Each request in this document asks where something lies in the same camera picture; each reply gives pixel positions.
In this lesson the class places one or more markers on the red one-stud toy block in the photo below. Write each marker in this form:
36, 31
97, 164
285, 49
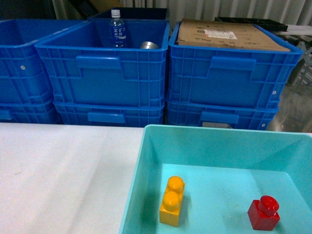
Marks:
263, 213

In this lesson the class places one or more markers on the teal plastic tray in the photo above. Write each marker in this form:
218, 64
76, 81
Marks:
224, 170

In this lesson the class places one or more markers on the white foam board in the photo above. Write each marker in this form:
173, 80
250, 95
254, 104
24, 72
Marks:
300, 30

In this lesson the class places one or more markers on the yellow two-stud toy block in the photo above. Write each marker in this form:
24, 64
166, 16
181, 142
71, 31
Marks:
169, 211

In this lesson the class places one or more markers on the blue crate upper left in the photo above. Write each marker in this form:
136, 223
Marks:
23, 77

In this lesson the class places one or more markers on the blue crate upper middle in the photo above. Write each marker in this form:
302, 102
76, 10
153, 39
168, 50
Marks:
84, 68

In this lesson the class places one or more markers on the grey expandable roller conveyor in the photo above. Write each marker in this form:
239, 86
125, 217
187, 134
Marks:
301, 75

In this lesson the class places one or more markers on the black plastic pallet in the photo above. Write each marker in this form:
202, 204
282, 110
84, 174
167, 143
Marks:
267, 24

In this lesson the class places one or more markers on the silver metal can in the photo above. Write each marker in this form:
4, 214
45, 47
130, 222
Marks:
149, 45

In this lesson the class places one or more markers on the dark blue crate behind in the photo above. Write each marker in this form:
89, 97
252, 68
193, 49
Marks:
129, 13

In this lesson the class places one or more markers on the brown cardboard box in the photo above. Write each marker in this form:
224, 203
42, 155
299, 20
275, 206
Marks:
225, 35

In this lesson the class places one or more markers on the blue crate upper right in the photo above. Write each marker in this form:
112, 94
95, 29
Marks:
229, 77

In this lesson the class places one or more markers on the blue crate lower left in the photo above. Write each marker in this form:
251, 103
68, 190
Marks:
43, 113

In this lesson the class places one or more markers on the clear water bottle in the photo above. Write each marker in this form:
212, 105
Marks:
117, 30

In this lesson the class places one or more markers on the blue crate lower right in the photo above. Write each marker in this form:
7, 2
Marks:
183, 114

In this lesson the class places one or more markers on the blue crate lower middle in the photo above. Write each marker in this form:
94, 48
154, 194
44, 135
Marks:
100, 115

